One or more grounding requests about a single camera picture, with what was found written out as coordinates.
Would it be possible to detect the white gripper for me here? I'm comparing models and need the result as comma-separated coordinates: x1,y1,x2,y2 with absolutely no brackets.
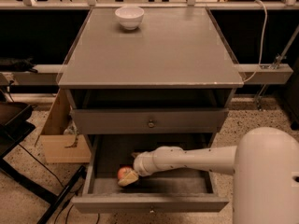
118,152,156,187

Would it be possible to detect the red apple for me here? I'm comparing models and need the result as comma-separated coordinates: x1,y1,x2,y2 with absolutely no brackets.
117,166,132,180

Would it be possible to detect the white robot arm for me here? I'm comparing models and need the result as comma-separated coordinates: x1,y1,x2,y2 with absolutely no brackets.
118,127,299,224

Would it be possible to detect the open grey middle drawer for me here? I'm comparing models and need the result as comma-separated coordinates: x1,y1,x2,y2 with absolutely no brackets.
72,133,228,214

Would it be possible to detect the closed grey upper drawer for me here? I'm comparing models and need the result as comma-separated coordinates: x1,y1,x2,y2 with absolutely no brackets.
71,108,228,134

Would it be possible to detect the grey wooden drawer cabinet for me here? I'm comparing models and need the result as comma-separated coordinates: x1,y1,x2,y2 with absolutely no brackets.
56,7,244,147

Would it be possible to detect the cardboard box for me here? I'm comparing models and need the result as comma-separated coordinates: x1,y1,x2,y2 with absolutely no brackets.
39,90,91,163

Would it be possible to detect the white ceramic bowl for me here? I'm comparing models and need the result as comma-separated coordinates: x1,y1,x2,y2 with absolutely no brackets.
115,7,144,30

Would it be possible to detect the black floor cable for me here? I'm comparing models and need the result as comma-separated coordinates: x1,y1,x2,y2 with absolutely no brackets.
17,142,101,224

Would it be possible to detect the black stand frame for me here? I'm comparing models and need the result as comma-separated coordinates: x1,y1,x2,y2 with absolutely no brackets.
0,101,87,224

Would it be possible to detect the white cable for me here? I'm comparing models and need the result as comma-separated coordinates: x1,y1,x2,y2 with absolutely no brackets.
242,0,268,83

